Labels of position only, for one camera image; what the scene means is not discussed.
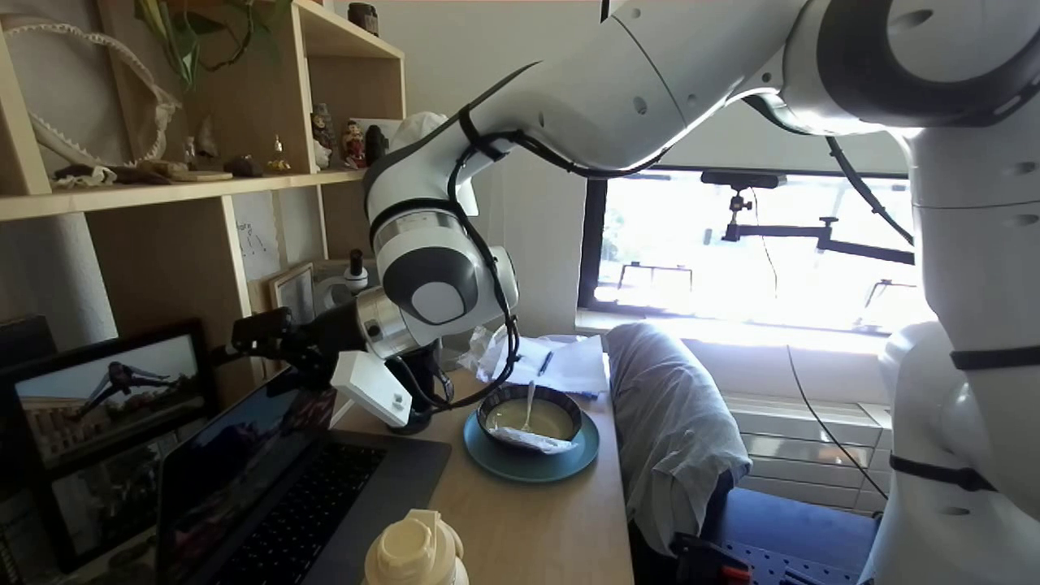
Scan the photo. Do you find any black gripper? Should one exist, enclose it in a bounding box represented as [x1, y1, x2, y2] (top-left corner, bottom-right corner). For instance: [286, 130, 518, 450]
[229, 307, 371, 385]

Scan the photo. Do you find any gray laptop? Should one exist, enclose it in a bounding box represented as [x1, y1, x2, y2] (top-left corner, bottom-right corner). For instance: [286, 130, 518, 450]
[153, 365, 455, 585]

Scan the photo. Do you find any light framed picture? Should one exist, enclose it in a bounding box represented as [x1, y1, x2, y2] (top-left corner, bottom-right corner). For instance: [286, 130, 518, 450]
[262, 259, 317, 325]

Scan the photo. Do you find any black white microscope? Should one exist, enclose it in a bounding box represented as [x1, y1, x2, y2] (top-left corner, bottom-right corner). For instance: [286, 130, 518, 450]
[307, 248, 376, 328]

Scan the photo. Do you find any wooden shelf unit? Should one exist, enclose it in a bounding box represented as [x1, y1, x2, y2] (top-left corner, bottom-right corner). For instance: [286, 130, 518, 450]
[0, 0, 420, 585]

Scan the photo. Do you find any black framed double photo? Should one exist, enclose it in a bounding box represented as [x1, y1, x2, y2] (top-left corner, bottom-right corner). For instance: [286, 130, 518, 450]
[0, 320, 222, 575]

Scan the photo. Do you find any brown figurine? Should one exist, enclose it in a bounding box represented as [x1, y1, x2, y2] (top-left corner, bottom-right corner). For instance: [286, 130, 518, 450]
[335, 117, 366, 172]

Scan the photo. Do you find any dark twig pile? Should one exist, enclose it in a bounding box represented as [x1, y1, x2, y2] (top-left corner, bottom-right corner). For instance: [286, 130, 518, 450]
[50, 156, 237, 190]

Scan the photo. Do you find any dark figurine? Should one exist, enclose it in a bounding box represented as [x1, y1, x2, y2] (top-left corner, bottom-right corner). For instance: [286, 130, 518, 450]
[362, 123, 390, 170]

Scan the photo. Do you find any cream plastic bottle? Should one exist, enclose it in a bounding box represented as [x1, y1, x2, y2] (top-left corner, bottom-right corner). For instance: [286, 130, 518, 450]
[362, 506, 470, 585]

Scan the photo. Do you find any white plastic spoon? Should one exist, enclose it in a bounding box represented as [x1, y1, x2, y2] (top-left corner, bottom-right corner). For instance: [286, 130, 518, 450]
[519, 348, 556, 432]

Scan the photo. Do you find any white plastic wrapper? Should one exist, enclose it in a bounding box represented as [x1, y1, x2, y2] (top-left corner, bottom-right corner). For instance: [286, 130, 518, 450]
[491, 422, 577, 455]

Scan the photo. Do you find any white papers and bag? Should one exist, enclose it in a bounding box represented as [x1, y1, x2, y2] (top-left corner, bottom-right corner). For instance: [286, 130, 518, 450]
[465, 322, 610, 402]

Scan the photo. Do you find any dark bowl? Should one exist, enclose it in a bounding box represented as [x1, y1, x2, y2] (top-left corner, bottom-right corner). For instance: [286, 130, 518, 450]
[478, 385, 588, 455]

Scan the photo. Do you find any green trailing plant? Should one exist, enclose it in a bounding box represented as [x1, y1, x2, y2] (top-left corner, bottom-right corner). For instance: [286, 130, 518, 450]
[133, 0, 295, 89]

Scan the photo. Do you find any small dark jar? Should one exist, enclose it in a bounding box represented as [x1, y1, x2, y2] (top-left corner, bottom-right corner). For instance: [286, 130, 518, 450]
[347, 0, 384, 36]

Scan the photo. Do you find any gray cloth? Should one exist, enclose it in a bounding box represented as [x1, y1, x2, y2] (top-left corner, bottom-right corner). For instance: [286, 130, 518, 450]
[600, 322, 757, 555]

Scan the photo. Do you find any blue chair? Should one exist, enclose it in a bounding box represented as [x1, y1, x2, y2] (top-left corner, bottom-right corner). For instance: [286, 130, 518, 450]
[670, 485, 885, 585]

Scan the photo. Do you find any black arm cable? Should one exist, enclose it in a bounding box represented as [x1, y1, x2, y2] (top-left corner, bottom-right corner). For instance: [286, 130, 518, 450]
[366, 63, 919, 432]

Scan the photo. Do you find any white ring sculpture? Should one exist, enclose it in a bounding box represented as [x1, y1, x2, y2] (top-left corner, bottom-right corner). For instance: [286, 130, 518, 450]
[0, 12, 186, 190]

